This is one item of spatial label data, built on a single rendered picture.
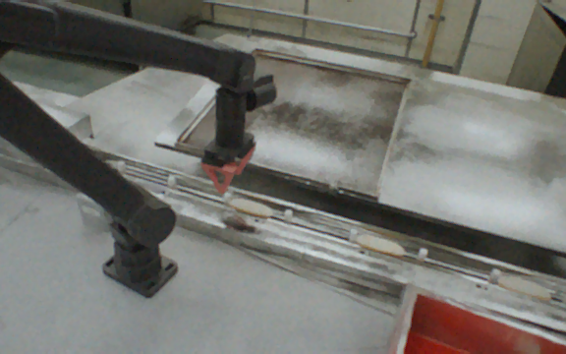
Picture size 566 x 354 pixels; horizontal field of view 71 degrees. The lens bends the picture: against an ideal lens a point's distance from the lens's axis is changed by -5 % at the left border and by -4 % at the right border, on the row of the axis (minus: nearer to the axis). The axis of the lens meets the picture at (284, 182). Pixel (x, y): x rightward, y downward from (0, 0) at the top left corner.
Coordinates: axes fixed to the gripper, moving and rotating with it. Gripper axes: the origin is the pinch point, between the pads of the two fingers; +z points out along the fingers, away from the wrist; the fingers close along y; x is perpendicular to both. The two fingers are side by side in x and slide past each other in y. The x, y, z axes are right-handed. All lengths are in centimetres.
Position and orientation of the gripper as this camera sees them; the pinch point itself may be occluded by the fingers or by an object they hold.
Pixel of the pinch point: (229, 179)
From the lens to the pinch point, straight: 87.3
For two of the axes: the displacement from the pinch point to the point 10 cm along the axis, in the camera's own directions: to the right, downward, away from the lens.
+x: -9.4, -2.6, 2.3
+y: 3.4, -5.2, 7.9
